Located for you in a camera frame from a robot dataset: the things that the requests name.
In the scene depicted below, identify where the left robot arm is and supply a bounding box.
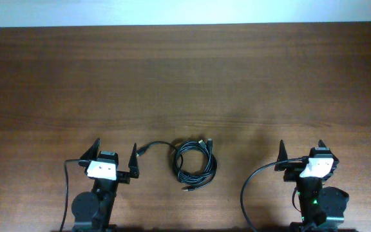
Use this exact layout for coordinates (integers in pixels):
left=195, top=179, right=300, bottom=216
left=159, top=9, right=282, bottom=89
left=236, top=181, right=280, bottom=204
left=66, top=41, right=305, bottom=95
left=71, top=139, right=140, bottom=232

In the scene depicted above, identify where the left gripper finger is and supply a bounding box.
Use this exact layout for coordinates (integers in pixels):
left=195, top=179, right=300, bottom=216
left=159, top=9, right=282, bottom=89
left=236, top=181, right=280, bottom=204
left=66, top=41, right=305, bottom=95
left=128, top=143, right=139, bottom=173
left=80, top=138, right=100, bottom=160

